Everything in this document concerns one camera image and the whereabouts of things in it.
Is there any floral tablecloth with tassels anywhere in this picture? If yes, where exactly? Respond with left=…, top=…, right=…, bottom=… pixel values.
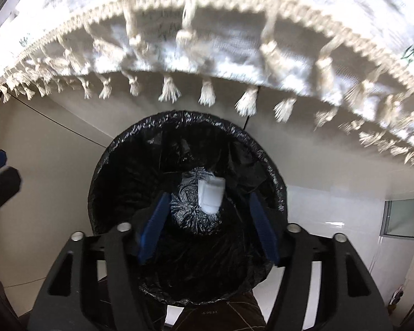
left=0, top=0, right=414, bottom=166

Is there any glass window pane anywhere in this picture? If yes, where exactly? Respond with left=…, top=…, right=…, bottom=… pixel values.
left=379, top=198, right=414, bottom=240

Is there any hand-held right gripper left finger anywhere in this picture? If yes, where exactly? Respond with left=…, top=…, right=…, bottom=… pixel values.
left=28, top=192, right=172, bottom=331

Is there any round bin with black liner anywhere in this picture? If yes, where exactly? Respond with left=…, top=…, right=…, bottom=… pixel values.
left=88, top=110, right=289, bottom=316

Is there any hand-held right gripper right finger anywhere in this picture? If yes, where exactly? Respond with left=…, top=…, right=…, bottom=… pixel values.
left=249, top=192, right=394, bottom=331

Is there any sneaker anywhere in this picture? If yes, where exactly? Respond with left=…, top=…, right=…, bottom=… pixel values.
left=387, top=285, right=406, bottom=315

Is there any thin black cable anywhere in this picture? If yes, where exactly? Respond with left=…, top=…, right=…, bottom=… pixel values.
left=12, top=95, right=106, bottom=147

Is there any white plastic cup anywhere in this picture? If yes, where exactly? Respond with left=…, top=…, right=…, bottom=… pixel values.
left=197, top=177, right=226, bottom=214

